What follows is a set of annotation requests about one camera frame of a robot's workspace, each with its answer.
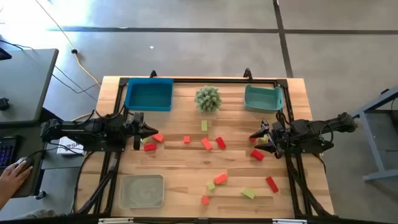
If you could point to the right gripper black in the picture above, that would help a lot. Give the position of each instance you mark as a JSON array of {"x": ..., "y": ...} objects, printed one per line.
[{"x": 280, "y": 137}]

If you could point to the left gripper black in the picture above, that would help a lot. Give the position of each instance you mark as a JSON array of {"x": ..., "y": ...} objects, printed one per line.
[{"x": 138, "y": 124}]

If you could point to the yellow-green rectangular block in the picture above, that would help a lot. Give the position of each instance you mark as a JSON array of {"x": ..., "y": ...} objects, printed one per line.
[
  {"x": 248, "y": 193},
  {"x": 264, "y": 139},
  {"x": 204, "y": 125}
]

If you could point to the yellow-green small cube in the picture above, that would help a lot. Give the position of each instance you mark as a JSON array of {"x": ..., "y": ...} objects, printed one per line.
[
  {"x": 211, "y": 186},
  {"x": 145, "y": 141}
]

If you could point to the orange rectangular block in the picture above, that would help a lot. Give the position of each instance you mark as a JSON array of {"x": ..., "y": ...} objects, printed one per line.
[
  {"x": 158, "y": 137},
  {"x": 220, "y": 178},
  {"x": 206, "y": 143}
]

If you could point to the red rectangular block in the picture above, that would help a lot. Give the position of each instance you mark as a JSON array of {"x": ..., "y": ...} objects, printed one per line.
[
  {"x": 220, "y": 142},
  {"x": 257, "y": 155},
  {"x": 272, "y": 184},
  {"x": 150, "y": 147}
]

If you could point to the orange small cube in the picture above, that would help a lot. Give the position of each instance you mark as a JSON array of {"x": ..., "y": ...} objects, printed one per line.
[
  {"x": 186, "y": 139},
  {"x": 205, "y": 200}
]

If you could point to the person's forearm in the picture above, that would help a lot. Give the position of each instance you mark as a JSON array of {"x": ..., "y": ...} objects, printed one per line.
[{"x": 3, "y": 200}]

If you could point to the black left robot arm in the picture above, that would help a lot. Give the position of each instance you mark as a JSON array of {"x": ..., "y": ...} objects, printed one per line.
[{"x": 77, "y": 130}]

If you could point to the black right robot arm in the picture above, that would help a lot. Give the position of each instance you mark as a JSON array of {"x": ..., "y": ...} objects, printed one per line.
[{"x": 311, "y": 130}]

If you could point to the blue rectangular bin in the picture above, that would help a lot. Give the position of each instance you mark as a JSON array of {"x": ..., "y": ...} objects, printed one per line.
[{"x": 149, "y": 94}]

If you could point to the teal plastic bin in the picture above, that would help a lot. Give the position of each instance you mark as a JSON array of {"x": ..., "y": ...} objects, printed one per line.
[{"x": 263, "y": 99}]

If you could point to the clear plastic tray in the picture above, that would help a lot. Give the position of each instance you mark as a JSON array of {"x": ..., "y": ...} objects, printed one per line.
[{"x": 141, "y": 191}]

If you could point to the small potted green plant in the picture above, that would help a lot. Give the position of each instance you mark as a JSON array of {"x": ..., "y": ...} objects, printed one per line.
[{"x": 208, "y": 99}]

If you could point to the white printed box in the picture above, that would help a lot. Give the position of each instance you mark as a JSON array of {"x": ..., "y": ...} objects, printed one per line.
[{"x": 70, "y": 146}]

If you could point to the black rig crossbeam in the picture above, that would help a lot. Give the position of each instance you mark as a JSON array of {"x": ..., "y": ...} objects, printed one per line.
[{"x": 174, "y": 221}]

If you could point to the dark grey keyboard desk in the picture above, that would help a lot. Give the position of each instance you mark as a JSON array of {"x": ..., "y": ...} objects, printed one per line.
[{"x": 34, "y": 140}]

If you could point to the black computer mouse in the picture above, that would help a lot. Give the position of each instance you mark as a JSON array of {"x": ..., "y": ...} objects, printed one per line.
[{"x": 26, "y": 160}]

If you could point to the person's hand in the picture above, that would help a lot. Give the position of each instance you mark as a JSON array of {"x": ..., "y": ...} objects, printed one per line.
[{"x": 14, "y": 179}]

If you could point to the black backlit keyboard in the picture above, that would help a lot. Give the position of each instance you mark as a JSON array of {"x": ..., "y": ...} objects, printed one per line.
[{"x": 7, "y": 151}]

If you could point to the small black desk object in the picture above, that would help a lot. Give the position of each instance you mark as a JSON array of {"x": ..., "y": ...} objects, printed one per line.
[{"x": 3, "y": 103}]

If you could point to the black device with display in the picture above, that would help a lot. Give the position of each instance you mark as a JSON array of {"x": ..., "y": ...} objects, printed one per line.
[{"x": 4, "y": 54}]

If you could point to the black frame foot bracket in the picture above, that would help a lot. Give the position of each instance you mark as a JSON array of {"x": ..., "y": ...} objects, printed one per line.
[
  {"x": 247, "y": 73},
  {"x": 153, "y": 74}
]

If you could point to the black aluminium table frame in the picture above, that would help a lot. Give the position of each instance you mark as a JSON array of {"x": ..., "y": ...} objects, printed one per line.
[{"x": 217, "y": 81}]

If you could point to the silver bracket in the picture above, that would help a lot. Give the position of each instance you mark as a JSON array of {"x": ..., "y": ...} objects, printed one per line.
[
  {"x": 289, "y": 221},
  {"x": 115, "y": 221}
]

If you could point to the blue-grey table leg frame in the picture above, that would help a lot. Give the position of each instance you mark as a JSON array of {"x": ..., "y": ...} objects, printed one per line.
[{"x": 381, "y": 175}]

